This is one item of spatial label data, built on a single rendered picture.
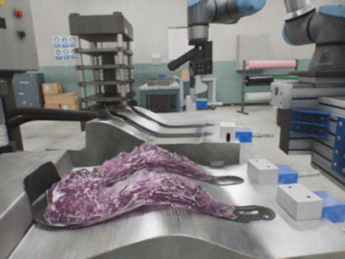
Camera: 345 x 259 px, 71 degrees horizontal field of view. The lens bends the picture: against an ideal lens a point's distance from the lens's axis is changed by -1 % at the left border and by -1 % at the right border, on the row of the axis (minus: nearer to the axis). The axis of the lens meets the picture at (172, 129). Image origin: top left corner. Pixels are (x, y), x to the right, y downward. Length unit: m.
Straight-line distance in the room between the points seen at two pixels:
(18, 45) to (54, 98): 6.20
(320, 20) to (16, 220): 1.05
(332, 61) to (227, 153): 0.60
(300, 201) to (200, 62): 0.62
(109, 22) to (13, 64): 3.50
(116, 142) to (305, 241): 0.44
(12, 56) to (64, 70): 6.46
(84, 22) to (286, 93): 4.09
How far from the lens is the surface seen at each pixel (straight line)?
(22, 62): 1.24
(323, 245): 0.34
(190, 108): 0.89
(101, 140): 0.63
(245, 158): 0.74
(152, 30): 7.16
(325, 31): 1.07
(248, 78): 6.17
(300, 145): 1.04
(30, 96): 7.56
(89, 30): 4.67
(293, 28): 1.16
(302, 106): 1.01
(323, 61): 1.06
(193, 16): 0.89
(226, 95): 7.29
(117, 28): 4.56
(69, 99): 7.25
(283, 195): 0.39
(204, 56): 0.89
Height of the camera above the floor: 1.05
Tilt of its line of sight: 13 degrees down
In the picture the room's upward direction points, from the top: 2 degrees counter-clockwise
